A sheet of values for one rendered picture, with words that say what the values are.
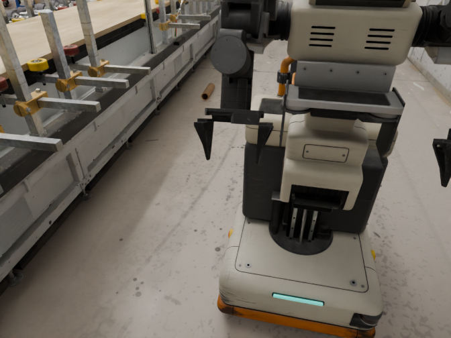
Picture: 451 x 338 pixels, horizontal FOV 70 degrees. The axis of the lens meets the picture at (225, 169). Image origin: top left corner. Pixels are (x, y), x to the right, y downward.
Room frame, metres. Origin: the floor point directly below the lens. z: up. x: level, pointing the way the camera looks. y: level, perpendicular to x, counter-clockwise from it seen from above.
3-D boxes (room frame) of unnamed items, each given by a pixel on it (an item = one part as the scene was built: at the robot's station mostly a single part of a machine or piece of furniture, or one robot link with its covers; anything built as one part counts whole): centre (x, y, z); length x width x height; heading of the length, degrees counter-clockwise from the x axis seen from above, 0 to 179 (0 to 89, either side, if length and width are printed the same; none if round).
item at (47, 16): (1.37, 0.70, 0.88); 0.04 x 0.04 x 0.48; 79
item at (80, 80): (1.40, 0.64, 0.83); 0.43 x 0.03 x 0.04; 79
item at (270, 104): (1.11, -0.35, 0.59); 0.55 x 0.34 x 0.83; 78
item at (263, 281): (1.02, -0.33, 0.16); 0.67 x 0.64 x 0.25; 168
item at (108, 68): (1.65, 0.59, 0.81); 0.43 x 0.03 x 0.04; 79
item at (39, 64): (1.44, 0.84, 0.85); 0.08 x 0.08 x 0.11
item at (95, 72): (1.64, 0.65, 0.81); 0.14 x 0.06 x 0.05; 169
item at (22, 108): (1.15, 0.74, 0.83); 0.14 x 0.06 x 0.05; 169
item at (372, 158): (0.85, -0.36, 0.68); 0.28 x 0.27 x 0.25; 78
